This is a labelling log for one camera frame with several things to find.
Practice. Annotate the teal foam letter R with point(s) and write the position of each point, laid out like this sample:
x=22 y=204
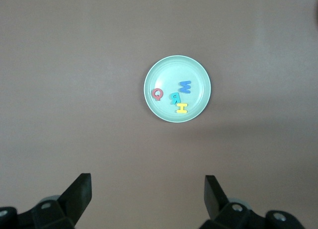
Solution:
x=175 y=98

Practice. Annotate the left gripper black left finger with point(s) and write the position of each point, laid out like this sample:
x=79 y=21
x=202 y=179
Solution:
x=79 y=191

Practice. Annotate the yellow foam letter H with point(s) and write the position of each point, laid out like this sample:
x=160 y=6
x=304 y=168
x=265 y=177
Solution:
x=182 y=108

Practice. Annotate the green plate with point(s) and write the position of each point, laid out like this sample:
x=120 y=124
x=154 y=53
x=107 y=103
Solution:
x=174 y=70

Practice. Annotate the blue foam letter M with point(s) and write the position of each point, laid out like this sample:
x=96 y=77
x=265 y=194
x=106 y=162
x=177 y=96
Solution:
x=185 y=86

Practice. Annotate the pink foam letter Q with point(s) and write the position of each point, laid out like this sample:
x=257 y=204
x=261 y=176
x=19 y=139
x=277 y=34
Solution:
x=154 y=93

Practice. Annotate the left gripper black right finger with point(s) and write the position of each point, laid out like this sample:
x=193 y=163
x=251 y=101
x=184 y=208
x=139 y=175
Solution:
x=213 y=191

